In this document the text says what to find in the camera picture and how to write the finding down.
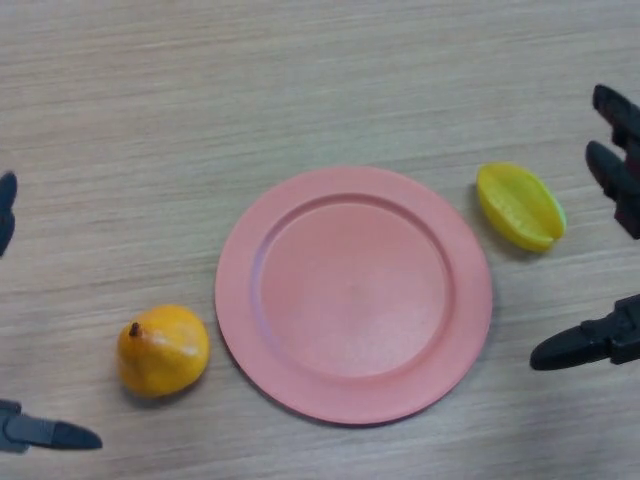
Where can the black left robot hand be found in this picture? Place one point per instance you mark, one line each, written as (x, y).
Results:
(45, 432)

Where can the pink round plate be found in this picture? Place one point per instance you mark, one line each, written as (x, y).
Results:
(354, 295)

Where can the yellow pear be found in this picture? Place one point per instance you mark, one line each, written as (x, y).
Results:
(162, 352)

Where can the yellow starfruit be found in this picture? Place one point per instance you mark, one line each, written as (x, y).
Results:
(520, 207)

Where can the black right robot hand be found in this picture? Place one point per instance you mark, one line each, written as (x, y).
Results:
(617, 160)

